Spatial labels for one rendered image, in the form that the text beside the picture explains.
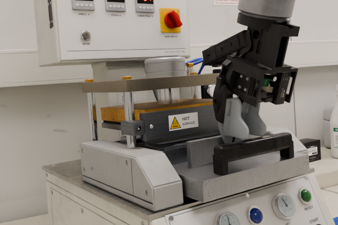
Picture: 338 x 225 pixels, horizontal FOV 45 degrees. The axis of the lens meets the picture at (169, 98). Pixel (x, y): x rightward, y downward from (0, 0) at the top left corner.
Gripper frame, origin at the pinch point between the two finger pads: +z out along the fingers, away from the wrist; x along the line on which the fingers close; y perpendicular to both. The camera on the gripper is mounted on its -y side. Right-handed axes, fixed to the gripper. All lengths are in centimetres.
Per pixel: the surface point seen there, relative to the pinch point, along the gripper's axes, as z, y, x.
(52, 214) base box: 30.0, -31.2, -16.9
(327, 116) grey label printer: 24, -41, 92
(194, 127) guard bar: 0.6, -6.7, -1.8
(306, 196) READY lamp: 8.1, 8.8, 11.4
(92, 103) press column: 1.9, -24.3, -12.5
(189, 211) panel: 6.7, 5.9, -11.0
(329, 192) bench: 31, -12, 57
